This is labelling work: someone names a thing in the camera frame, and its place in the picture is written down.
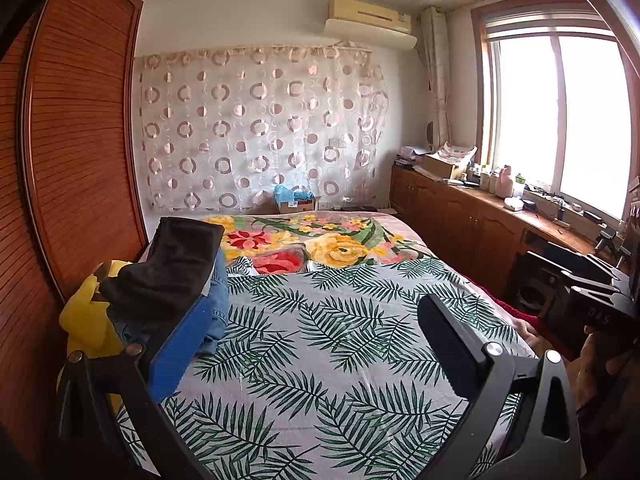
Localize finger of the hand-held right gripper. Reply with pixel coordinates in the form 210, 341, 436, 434
527, 250, 630, 281
559, 270, 628, 296

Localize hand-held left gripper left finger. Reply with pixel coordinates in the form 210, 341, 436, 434
57, 296, 221, 480

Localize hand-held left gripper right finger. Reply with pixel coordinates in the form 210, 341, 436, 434
416, 294, 583, 480

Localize black pants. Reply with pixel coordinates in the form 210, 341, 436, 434
97, 216, 226, 319

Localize person's right forearm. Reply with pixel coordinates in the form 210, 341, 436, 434
575, 400, 640, 480

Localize person's right hand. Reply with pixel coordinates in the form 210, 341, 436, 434
574, 330, 640, 411

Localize small black tripod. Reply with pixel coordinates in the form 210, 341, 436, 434
594, 226, 620, 257

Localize blue jeans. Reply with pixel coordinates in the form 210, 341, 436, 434
110, 249, 232, 359

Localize red cloth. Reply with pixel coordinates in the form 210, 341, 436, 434
459, 274, 542, 322

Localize yellow plush toy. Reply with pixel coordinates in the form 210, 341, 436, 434
56, 260, 147, 413

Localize wooden cabinet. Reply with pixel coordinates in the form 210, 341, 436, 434
389, 164, 628, 313

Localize white plastic bottle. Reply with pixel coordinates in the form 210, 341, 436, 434
495, 164, 514, 197

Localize leaf print bed sheet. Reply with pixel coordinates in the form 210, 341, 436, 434
116, 255, 540, 480

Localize floral blanket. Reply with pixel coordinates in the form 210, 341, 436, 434
202, 211, 430, 277

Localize wooden framed window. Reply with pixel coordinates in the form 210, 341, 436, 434
471, 1, 638, 222

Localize brown cardboard box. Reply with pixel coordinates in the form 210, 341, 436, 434
422, 153, 467, 181

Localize newspaper stack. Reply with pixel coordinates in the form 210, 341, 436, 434
431, 141, 479, 164

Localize cardboard box with blue bag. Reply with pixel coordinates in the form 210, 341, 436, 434
272, 183, 322, 214

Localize circle pattern sheer curtain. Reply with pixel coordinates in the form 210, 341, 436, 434
134, 44, 392, 214

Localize beige window curtain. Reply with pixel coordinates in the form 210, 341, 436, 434
419, 6, 454, 150

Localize wooden slatted wardrobe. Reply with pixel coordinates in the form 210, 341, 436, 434
0, 0, 151, 461

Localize beige air conditioner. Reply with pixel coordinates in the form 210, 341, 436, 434
323, 0, 419, 52

